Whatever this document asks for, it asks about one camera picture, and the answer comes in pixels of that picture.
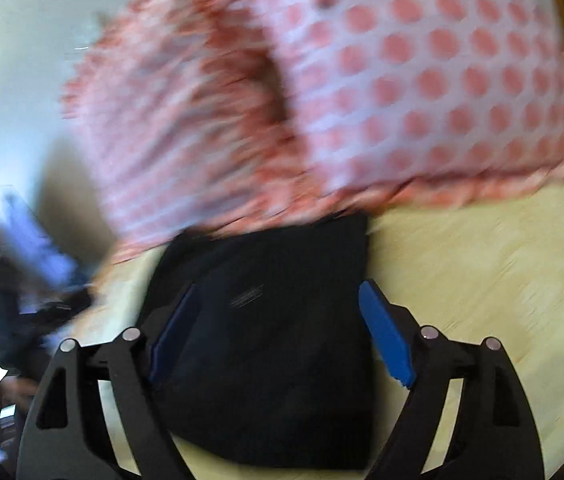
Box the black pants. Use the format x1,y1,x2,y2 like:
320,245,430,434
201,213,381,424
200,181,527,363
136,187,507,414
137,214,376,470

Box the operator right hand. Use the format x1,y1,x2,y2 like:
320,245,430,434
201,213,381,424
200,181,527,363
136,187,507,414
0,375,39,428

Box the cream bed sheet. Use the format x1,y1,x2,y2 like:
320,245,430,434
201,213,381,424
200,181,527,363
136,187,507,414
68,183,564,479

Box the pink polka dot pillow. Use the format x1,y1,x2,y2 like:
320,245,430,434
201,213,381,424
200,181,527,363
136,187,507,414
253,0,564,204
61,0,329,261

